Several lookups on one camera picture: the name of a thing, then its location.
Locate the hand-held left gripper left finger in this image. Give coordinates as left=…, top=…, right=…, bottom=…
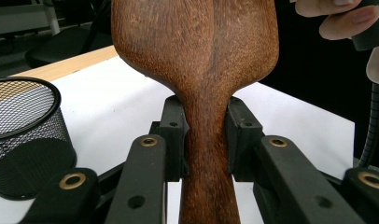
left=149, top=94, right=190, bottom=183

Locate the black chair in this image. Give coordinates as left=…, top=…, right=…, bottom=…
left=24, top=26, right=114, bottom=69

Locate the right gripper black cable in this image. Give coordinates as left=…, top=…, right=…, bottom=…
left=357, top=83, right=379, bottom=169

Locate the wooden table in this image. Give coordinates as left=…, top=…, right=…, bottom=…
left=11, top=45, right=119, bottom=82

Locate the white metal-framed desk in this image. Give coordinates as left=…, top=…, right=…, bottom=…
left=0, top=0, right=61, bottom=36

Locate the wooden hairbrush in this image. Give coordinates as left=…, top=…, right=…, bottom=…
left=111, top=0, right=279, bottom=224

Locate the black mesh pen holder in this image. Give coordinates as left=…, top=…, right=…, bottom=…
left=0, top=77, right=77, bottom=201

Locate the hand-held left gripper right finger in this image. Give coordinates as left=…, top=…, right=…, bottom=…
left=225, top=96, right=266, bottom=183

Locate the white table cover sheet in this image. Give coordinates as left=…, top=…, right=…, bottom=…
left=0, top=55, right=356, bottom=224

